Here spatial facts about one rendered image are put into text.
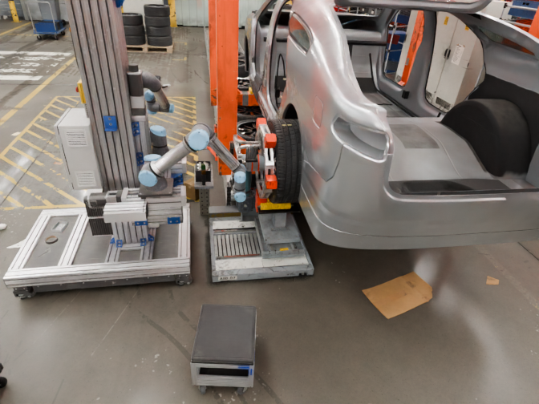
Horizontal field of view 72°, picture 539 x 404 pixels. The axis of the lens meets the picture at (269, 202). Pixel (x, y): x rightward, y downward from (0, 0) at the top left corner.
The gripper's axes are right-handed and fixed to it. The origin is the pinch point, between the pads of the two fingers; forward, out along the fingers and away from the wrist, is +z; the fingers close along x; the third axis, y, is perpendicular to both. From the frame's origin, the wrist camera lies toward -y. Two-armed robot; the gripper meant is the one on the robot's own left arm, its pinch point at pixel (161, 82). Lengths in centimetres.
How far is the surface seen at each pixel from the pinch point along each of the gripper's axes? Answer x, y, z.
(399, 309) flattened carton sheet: 225, 94, -120
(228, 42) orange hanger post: 57, -49, -26
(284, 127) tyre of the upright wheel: 110, -8, -64
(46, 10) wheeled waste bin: -666, 167, 946
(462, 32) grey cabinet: 378, -71, 358
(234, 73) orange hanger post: 64, -28, -25
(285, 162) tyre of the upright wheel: 115, 9, -86
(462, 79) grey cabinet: 396, -7, 322
